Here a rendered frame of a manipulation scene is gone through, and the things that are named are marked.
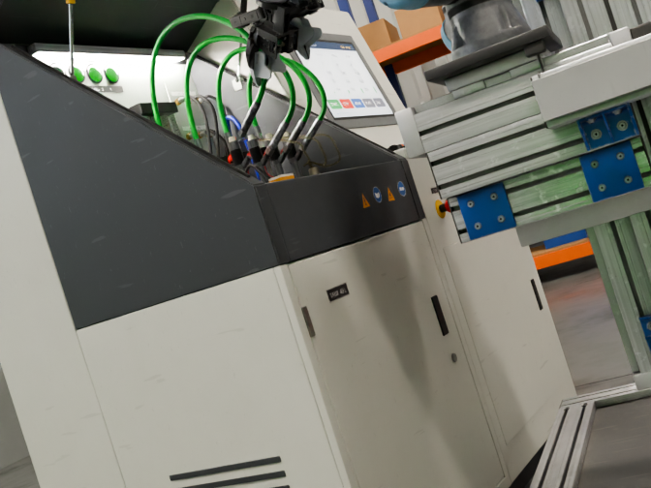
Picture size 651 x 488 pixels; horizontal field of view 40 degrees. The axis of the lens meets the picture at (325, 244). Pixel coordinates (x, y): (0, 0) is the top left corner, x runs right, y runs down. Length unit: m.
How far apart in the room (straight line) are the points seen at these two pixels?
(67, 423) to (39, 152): 0.62
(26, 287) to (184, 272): 0.47
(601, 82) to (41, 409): 1.44
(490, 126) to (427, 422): 0.74
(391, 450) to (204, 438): 0.39
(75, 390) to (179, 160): 0.62
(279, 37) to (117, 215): 0.51
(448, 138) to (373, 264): 0.46
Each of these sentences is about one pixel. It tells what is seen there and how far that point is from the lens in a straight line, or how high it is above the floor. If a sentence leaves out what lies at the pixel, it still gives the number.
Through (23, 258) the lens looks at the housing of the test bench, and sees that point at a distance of 2.13.
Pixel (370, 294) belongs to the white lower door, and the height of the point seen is 0.67.
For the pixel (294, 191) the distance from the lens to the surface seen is 1.79.
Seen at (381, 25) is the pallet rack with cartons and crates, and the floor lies 2.42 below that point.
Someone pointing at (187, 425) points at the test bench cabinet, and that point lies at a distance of 1.91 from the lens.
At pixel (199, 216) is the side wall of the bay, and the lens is 1.77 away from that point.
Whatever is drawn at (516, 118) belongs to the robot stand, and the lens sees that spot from 1.60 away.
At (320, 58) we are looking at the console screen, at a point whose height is 1.35.
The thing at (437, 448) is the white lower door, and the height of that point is 0.29.
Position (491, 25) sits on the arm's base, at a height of 1.08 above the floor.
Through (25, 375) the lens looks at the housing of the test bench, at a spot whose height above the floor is 0.73.
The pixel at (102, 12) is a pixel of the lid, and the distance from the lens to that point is 2.30.
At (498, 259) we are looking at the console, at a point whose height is 0.61.
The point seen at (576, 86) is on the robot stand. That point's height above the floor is 0.92.
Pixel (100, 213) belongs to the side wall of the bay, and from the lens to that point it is 1.94.
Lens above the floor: 0.80
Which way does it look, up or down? level
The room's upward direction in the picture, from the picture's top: 18 degrees counter-clockwise
